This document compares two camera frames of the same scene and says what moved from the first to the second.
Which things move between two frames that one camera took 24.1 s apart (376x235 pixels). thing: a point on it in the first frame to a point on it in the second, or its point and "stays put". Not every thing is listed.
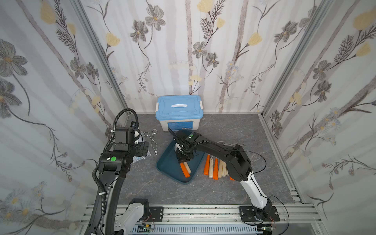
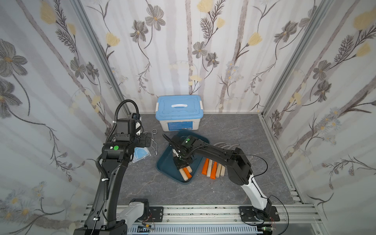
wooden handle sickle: (187, 167) stays put
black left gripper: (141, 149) to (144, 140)
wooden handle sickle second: (211, 165) stays put
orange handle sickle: (186, 173) stays put
